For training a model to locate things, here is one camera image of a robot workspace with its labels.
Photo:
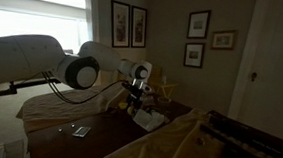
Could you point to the long black bar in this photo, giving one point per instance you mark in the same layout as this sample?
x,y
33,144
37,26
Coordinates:
x,y
251,130

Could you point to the metal door knob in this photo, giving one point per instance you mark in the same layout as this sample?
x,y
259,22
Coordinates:
x,y
254,77

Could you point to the yellow bowl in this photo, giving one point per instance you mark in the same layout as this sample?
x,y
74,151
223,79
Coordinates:
x,y
123,105

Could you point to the black elongated device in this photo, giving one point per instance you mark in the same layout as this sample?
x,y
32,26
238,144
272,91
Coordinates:
x,y
249,156

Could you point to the small black framed picture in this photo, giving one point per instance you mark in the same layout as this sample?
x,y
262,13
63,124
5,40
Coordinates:
x,y
194,55
198,24

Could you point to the large bright window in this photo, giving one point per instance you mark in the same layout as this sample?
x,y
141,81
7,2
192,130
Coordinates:
x,y
35,21

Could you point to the small silver cap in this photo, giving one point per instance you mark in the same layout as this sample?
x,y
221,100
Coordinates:
x,y
60,129
72,125

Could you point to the brown framed picture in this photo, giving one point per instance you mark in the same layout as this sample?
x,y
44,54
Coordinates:
x,y
223,40

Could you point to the white crumpled cloth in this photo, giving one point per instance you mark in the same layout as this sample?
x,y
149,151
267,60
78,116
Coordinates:
x,y
150,120

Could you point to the yellow wooden chair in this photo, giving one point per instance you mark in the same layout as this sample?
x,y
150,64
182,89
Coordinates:
x,y
166,85

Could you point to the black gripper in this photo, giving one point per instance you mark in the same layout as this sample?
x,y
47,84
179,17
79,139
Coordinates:
x,y
136,96

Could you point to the beige towel cloth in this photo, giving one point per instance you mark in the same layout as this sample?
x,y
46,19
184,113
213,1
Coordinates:
x,y
163,147
52,108

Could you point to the tall black framed picture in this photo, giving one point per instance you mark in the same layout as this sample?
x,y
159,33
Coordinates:
x,y
120,24
138,27

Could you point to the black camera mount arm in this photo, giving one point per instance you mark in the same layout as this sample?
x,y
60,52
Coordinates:
x,y
20,85

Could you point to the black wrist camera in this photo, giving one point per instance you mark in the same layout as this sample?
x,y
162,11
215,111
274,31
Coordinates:
x,y
142,85

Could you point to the white room door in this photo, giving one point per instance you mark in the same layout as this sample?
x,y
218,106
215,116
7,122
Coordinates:
x,y
275,71

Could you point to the small green spiky ball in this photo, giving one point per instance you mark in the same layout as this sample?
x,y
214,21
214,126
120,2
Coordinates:
x,y
152,113

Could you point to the crumpled clear plastic bag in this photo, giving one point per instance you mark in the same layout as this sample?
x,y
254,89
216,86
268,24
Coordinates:
x,y
150,101

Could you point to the white paper card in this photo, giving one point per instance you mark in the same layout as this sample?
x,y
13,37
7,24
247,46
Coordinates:
x,y
81,131

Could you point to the yellow-green tennis ball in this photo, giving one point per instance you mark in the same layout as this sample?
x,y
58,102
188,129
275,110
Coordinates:
x,y
129,111

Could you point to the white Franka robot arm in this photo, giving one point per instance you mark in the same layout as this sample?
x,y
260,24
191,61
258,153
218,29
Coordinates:
x,y
22,57

